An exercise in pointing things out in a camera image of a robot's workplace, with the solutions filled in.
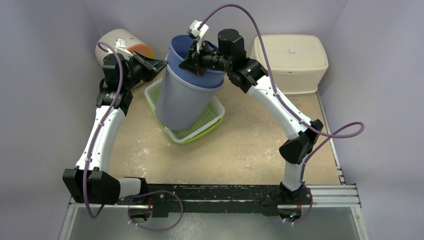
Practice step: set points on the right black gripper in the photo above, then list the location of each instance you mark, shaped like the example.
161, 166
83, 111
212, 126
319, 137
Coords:
196, 58

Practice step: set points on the white cylindrical drawer cabinet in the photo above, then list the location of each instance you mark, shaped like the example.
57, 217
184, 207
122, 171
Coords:
126, 61

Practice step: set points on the green plastic tray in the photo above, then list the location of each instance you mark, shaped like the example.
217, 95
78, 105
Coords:
210, 118

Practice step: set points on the aluminium frame rail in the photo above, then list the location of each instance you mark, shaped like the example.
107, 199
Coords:
332, 215

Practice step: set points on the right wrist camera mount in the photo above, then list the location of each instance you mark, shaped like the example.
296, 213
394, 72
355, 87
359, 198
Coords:
197, 31

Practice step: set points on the blue plastic bucket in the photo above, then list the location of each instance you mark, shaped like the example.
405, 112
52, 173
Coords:
186, 70

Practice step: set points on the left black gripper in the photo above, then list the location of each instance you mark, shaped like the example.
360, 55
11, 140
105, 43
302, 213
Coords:
151, 66

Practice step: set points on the cream plastic basket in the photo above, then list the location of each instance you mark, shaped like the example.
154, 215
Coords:
298, 62

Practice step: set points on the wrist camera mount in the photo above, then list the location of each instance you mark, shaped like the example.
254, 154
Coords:
121, 48
197, 31

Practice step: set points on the grey plastic bucket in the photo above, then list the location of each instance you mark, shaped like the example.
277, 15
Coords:
181, 103

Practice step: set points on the white perforated tray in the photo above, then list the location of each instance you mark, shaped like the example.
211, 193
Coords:
152, 94

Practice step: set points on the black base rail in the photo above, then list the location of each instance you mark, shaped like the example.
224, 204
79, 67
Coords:
267, 200

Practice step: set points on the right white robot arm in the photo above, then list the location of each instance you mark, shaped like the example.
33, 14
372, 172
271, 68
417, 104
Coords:
253, 79

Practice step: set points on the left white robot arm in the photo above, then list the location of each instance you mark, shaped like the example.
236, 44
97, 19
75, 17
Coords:
89, 181

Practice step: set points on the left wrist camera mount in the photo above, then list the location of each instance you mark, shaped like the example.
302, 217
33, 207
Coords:
121, 48

